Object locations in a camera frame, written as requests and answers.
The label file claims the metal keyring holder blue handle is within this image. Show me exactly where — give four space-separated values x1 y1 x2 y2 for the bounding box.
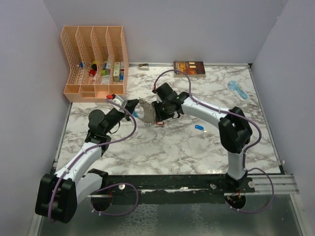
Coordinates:
132 98 156 126

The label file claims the blue key tag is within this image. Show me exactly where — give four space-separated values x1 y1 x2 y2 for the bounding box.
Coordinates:
194 125 207 133

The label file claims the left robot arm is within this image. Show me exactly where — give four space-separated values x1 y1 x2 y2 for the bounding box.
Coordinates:
35 95 139 223

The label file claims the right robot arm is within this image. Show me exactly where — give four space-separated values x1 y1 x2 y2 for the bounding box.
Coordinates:
152 83 252 192

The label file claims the green white box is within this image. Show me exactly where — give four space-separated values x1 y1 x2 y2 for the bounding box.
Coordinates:
113 61 121 82

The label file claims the brown book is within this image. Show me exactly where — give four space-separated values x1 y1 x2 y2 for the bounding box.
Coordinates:
173 61 206 78

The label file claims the red round bottle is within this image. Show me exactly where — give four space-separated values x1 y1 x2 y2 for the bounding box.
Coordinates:
89 69 96 76

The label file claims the orange plastic file organizer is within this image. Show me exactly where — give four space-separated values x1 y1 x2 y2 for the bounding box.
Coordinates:
61 26 129 103

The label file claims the blue packaged toothbrush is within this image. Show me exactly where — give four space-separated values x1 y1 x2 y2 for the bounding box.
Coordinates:
227 81 249 102

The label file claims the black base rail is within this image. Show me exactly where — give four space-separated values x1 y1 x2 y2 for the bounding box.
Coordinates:
89 169 254 205

